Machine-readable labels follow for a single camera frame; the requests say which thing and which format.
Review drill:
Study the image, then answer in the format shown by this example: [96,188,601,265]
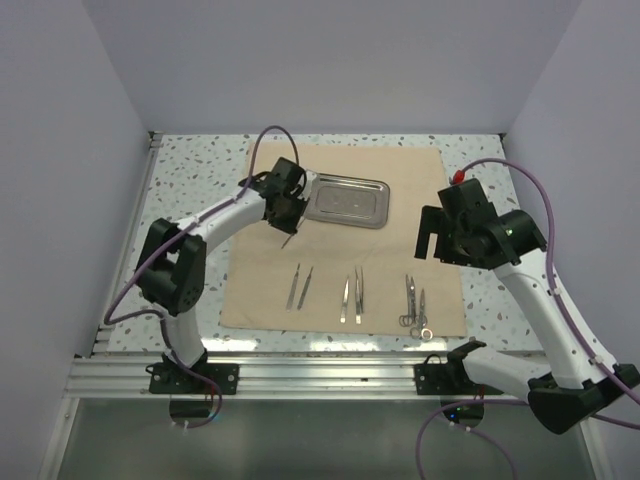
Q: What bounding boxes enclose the beige cloth wrap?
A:
[220,145,467,337]

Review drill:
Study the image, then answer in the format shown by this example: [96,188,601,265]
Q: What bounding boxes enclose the steel tweezers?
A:
[354,266,363,325]
[339,275,350,324]

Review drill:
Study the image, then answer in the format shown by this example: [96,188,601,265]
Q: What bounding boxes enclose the steel forceps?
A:
[399,275,416,327]

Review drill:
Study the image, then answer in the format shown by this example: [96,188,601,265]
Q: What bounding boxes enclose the steel scissors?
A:
[410,290,434,341]

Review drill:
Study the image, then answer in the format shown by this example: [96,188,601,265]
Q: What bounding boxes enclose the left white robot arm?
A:
[135,157,318,393]

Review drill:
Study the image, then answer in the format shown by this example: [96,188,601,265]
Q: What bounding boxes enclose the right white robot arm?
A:
[414,179,639,434]

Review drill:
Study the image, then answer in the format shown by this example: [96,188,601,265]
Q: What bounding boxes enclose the steel instrument tray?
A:
[304,174,391,230]

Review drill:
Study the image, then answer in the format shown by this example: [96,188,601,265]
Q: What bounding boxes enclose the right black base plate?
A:
[413,354,503,396]

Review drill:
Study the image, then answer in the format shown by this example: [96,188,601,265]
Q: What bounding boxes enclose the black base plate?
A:
[413,354,503,396]
[145,361,240,395]

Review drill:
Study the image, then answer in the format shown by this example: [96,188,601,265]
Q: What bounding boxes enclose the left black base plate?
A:
[145,361,240,395]

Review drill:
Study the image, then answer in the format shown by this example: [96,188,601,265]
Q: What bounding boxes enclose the aluminium mounting rail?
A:
[64,352,594,401]

